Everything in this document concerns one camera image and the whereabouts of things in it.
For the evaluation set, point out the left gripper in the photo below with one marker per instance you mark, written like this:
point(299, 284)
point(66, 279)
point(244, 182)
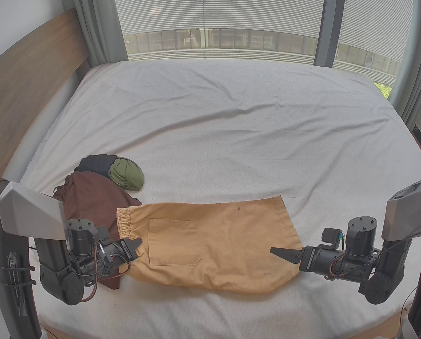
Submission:
point(117, 254)

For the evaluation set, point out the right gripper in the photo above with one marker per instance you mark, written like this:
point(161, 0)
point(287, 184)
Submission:
point(318, 260)

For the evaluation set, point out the tan shorts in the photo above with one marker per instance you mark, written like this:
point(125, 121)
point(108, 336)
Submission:
point(231, 245)

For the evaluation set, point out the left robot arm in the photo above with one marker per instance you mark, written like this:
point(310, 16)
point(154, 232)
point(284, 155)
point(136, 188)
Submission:
point(26, 210)

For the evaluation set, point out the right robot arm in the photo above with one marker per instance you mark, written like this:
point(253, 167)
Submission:
point(404, 217)

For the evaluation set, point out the bed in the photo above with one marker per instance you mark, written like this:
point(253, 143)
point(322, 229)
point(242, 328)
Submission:
point(231, 118)

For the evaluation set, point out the brown garment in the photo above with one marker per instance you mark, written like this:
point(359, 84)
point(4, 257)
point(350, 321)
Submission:
point(94, 200)

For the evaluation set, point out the green garment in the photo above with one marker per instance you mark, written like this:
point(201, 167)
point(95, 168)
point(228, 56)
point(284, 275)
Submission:
point(127, 175)

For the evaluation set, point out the black garment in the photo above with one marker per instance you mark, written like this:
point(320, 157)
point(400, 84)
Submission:
point(94, 162)

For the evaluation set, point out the grey-green curtain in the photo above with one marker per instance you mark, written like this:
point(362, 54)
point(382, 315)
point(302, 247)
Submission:
point(418, 65)
point(97, 19)

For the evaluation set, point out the window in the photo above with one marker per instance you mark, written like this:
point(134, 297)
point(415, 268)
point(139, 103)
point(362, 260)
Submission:
point(214, 12)

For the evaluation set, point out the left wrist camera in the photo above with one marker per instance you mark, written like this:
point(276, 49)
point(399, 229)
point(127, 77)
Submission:
point(104, 235)

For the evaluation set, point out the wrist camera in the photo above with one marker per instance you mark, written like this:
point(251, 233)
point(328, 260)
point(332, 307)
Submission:
point(104, 235)
point(330, 235)

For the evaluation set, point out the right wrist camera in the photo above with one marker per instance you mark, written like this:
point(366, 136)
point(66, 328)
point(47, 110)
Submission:
point(330, 235)

